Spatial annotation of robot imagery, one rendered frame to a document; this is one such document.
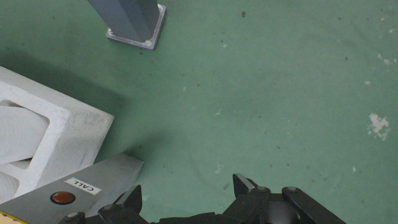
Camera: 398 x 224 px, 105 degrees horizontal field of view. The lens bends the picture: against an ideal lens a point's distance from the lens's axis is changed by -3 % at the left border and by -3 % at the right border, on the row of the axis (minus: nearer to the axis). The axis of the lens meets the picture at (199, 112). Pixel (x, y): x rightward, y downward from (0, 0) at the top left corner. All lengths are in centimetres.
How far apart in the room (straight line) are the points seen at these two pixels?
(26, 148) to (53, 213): 16
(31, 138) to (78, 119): 7
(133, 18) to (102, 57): 19
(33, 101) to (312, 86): 71
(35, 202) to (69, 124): 15
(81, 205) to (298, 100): 58
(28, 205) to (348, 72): 81
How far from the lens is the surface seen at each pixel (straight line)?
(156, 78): 50
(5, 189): 44
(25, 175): 42
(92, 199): 29
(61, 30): 67
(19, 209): 26
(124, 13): 43
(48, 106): 39
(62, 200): 27
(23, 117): 39
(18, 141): 37
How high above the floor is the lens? 48
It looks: 84 degrees down
